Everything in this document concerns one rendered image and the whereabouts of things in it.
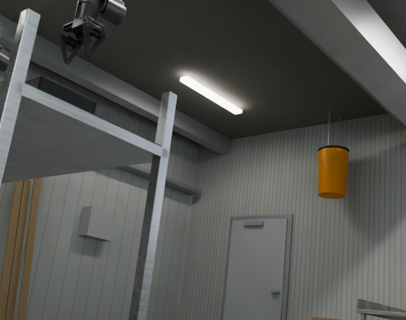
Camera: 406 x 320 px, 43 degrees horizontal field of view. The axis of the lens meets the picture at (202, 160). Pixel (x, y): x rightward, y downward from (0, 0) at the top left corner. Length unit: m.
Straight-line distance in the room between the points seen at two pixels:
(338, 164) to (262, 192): 1.57
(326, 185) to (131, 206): 2.97
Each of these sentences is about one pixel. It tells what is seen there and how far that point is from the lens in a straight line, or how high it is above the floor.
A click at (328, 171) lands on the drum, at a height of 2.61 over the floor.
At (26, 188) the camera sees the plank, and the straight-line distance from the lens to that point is 6.82.
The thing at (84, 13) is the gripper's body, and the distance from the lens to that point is 1.43.
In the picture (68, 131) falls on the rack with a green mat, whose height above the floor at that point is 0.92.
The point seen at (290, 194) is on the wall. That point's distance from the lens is 7.86.
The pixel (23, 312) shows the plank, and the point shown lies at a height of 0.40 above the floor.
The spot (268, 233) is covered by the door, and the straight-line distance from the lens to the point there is 7.85.
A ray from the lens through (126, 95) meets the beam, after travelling 7.22.
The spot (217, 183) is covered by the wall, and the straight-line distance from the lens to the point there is 8.74.
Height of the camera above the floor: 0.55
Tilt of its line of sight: 17 degrees up
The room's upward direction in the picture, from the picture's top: 7 degrees clockwise
